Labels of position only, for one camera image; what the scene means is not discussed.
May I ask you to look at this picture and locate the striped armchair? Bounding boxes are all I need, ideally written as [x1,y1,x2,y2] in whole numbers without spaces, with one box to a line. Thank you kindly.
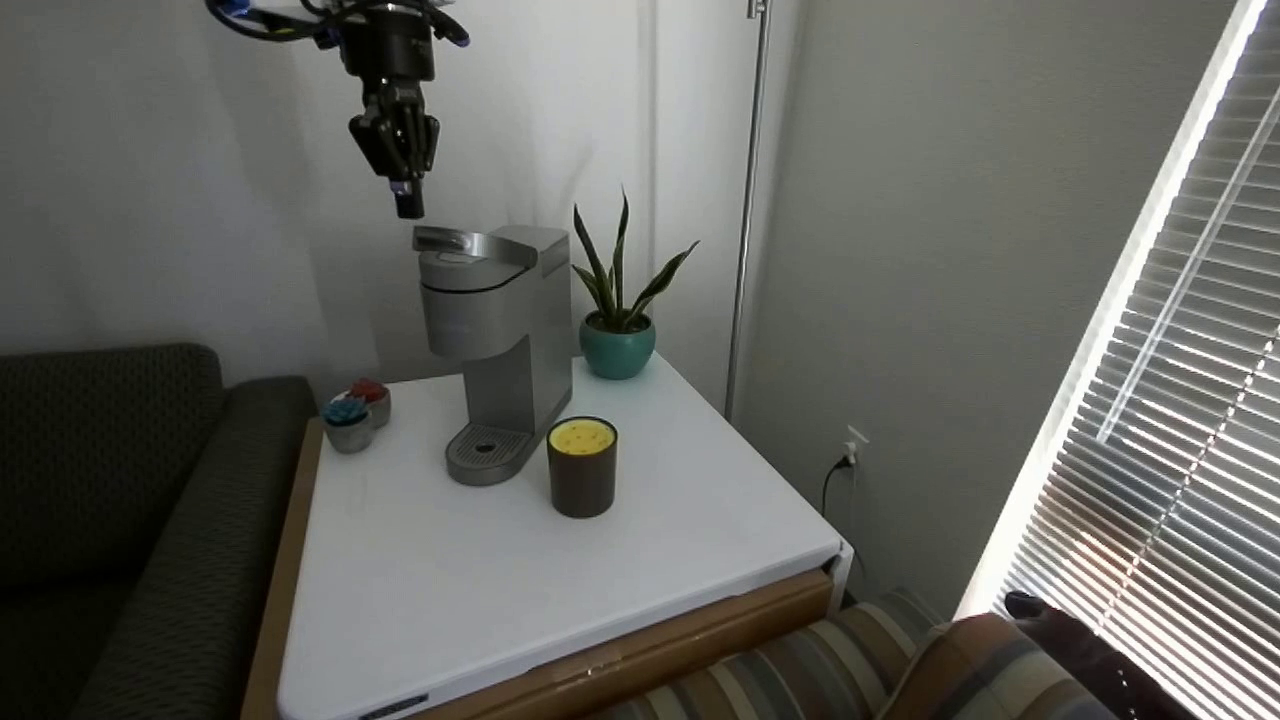
[588,589,1206,720]

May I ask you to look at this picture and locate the black cable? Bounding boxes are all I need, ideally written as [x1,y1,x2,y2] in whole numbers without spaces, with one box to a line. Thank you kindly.
[821,454,857,518]

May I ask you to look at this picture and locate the snake plant in teal pot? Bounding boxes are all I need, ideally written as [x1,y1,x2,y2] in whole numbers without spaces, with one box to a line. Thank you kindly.
[570,187,701,382]

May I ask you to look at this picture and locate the silver coffee maker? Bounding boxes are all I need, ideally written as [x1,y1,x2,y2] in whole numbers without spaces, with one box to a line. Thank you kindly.
[412,225,575,488]

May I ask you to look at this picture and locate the dark jar with yellow candle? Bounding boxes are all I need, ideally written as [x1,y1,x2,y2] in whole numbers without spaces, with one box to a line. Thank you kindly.
[546,416,619,520]

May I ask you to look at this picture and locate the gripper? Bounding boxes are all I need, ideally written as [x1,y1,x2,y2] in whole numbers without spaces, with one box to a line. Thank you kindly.
[340,8,442,220]

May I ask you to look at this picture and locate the red succulent in grey pot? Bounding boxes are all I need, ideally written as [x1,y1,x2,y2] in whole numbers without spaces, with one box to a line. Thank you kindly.
[349,377,393,430]

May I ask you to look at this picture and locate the blue succulent in grey pot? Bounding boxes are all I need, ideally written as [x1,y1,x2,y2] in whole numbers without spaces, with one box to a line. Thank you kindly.
[321,396,374,456]

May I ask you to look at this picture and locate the window blinds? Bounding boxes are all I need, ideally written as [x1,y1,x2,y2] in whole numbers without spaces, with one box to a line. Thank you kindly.
[955,0,1280,720]

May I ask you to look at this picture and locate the coffee maker lid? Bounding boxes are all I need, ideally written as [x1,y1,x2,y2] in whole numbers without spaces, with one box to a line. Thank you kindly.
[412,225,572,273]

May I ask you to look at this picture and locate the silver pole stand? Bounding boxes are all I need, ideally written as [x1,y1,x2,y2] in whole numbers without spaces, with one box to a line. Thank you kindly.
[721,0,774,422]

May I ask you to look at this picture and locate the dark grey sofa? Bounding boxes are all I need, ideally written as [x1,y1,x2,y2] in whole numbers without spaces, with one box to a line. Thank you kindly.
[0,343,320,720]

